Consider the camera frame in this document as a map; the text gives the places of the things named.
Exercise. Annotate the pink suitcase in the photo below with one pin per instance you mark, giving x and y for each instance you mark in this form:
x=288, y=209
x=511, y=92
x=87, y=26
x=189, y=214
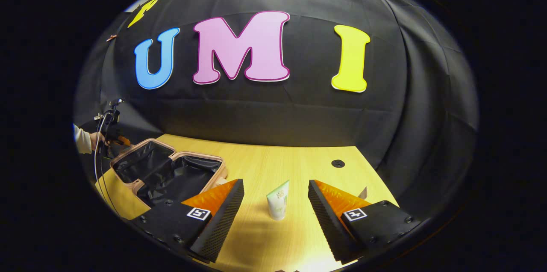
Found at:
x=149, y=165

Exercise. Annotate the white green skin care tube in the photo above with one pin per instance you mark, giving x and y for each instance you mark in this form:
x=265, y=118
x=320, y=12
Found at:
x=277, y=203

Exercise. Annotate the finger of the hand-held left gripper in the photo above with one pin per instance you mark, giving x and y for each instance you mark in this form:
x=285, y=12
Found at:
x=123, y=140

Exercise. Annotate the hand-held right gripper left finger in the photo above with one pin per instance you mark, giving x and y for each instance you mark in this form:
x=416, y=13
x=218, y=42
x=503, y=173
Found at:
x=222, y=225

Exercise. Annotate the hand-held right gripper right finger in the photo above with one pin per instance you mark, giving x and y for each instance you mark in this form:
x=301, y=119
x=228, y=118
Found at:
x=329, y=225

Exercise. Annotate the small beige object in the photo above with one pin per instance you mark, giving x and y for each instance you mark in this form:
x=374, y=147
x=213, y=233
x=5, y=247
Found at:
x=363, y=193

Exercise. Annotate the black backdrop cloth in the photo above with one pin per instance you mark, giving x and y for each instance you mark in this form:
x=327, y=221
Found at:
x=299, y=113

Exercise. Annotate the small red clip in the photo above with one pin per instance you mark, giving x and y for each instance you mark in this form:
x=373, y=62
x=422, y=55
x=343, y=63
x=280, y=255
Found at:
x=112, y=37

